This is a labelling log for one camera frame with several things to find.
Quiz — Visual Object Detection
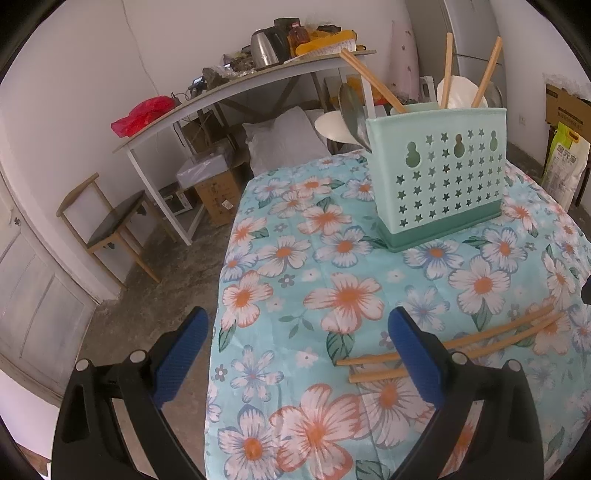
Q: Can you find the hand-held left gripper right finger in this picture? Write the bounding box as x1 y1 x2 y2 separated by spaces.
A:
388 306 546 480

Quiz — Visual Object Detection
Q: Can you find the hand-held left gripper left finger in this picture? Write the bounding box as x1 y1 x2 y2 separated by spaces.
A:
51 306 209 480

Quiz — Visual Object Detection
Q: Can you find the wooden chopstick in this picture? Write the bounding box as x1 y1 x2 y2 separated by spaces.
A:
349 315 563 383
470 36 503 108
339 49 408 114
441 32 454 110
336 305 556 367

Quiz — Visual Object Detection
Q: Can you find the green star-perforated utensil holder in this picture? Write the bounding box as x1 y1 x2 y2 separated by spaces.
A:
366 107 508 253

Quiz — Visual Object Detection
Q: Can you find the white rice paddle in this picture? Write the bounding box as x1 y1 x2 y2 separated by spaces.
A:
436 76 489 110

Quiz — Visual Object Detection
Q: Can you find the floral blue quilt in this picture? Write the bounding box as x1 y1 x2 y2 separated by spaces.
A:
205 151 591 480

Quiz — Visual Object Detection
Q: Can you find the white and green rice bag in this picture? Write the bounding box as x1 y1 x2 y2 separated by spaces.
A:
542 122 591 209

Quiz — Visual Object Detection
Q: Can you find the wooden chair with dark seat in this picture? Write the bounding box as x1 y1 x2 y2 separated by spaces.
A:
56 172 163 290

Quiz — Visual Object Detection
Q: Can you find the white panel door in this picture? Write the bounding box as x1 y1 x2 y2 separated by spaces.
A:
0 168 101 400

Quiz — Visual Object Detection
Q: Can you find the small white appliance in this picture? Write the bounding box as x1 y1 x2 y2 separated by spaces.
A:
159 184 195 216

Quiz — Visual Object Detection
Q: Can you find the brown cardboard box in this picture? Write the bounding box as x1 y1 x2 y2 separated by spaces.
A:
193 161 254 228

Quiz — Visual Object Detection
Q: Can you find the open cardboard box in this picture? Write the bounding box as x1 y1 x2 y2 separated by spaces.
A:
545 74 591 139

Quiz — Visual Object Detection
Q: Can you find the plastic-covered white box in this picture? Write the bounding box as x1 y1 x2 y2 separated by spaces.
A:
175 151 234 190

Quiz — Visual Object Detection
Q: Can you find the grey white pillow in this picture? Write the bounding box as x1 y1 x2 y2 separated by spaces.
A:
242 106 332 177

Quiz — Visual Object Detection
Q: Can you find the red plastic bag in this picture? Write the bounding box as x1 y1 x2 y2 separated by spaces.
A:
111 95 174 138

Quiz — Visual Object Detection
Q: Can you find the white plastic stool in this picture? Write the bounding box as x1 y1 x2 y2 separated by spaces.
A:
417 76 438 105

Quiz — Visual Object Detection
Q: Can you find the white curved desk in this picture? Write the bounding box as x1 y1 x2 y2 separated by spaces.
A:
113 49 378 246

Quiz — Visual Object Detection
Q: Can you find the yellow plastic bag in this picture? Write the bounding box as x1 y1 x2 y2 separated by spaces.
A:
346 75 385 106

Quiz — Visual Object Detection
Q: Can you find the pink floral rolled mat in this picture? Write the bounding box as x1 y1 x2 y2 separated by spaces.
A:
390 20 422 93

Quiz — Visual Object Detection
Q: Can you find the steel electric kettle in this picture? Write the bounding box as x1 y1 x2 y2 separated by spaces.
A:
250 28 283 71

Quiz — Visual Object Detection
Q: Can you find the yellow bag with clutter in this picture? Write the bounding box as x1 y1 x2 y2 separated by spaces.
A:
294 23 368 57

